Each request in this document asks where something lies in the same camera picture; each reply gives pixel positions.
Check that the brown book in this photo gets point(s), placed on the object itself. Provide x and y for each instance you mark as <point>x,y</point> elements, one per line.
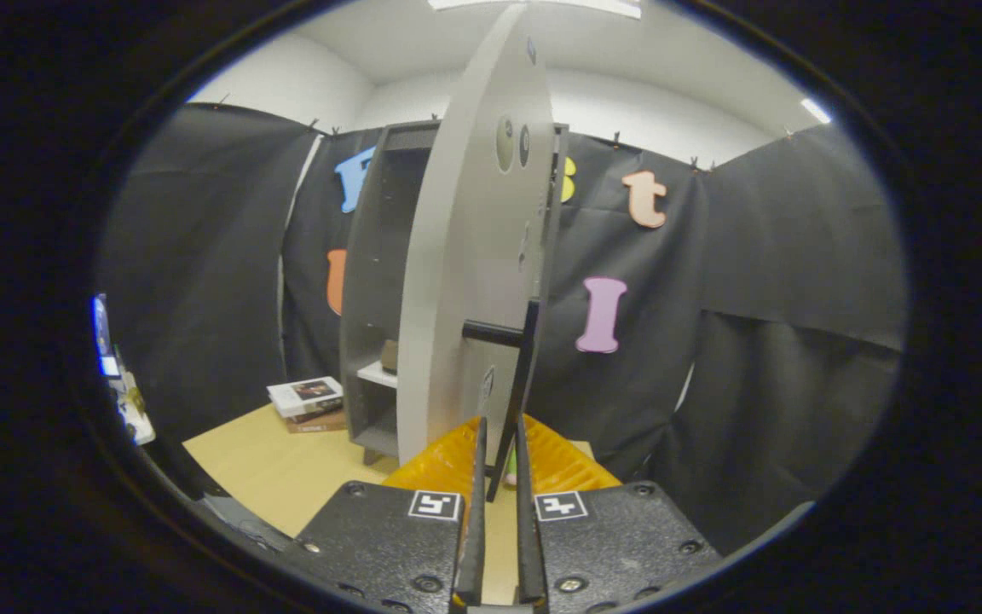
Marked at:
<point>316,425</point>

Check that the white book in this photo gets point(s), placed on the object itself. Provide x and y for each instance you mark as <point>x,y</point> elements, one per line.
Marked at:
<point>299,396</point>

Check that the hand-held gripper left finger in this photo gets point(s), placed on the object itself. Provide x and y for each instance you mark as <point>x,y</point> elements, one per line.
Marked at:
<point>474,546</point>

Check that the colourful clutter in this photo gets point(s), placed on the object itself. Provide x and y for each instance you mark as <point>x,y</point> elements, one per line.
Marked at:
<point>129,401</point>

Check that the white cabinet shelf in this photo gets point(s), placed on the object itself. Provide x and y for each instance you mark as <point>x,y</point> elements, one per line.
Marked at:
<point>376,373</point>

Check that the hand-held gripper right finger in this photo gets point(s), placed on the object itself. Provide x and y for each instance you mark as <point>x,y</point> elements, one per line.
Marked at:
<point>529,546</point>

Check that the dark book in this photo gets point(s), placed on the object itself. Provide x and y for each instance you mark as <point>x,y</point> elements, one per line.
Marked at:
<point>320,415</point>

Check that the grey shoe cabinet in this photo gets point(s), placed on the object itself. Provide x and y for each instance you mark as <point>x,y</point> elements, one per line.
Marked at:
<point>376,256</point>

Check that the black backdrop cloth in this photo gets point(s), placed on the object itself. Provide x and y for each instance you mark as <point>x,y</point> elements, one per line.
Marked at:
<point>755,298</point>

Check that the small ceiling light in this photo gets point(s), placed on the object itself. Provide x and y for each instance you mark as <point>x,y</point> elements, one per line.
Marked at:
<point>816,111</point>

